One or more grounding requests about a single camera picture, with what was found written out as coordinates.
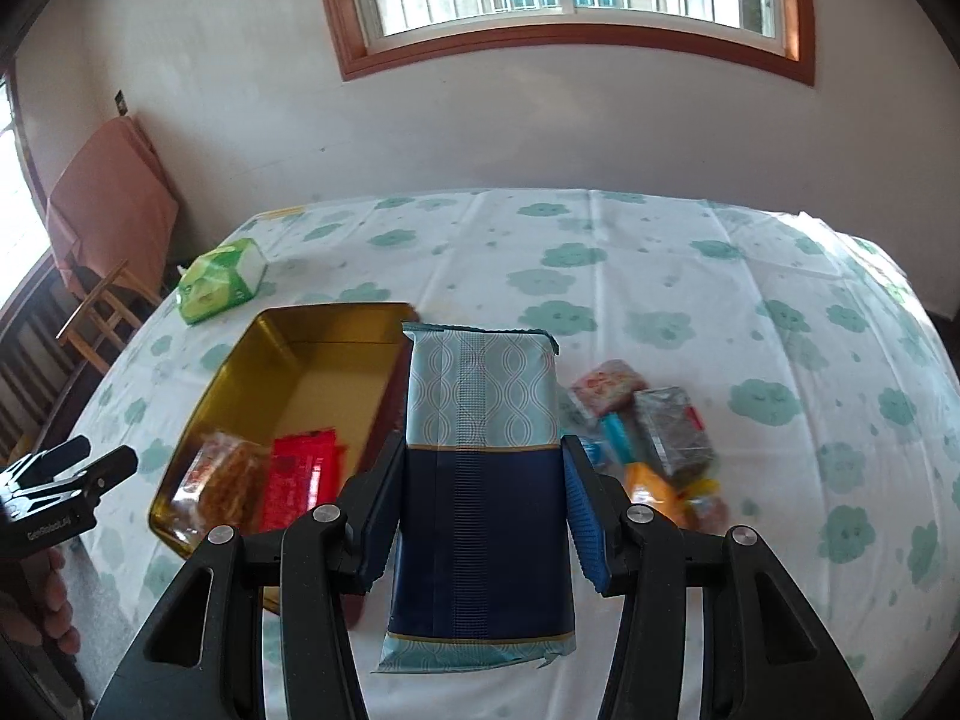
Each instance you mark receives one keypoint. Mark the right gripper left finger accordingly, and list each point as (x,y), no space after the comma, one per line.
(199,653)

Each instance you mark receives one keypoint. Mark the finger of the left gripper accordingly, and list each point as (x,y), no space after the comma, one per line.
(36,469)
(87,480)

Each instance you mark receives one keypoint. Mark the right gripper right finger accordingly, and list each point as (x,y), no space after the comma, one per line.
(766,654)

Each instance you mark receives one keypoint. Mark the blue teal snack bag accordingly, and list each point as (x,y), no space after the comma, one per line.
(482,578)

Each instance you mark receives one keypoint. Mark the red label sesame cake pack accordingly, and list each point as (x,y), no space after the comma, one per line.
(606,388)

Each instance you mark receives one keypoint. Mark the person's left hand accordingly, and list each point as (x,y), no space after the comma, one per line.
(51,595)

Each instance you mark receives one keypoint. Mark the clear golden pastry pack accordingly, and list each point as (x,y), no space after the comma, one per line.
(222,486)

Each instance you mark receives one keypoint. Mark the wooden chair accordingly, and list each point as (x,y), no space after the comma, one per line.
(102,317)

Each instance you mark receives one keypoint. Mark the red snack packet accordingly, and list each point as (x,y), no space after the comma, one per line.
(304,471)

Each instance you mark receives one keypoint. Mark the gold red toffee tin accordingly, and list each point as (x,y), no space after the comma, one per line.
(298,369)

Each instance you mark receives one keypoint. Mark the orange snack packet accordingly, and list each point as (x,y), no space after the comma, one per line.
(646,487)

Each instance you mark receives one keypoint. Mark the green tissue pack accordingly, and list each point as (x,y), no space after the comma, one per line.
(220,279)

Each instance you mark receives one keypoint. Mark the teal small snack packet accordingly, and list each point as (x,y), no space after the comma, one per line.
(610,440)

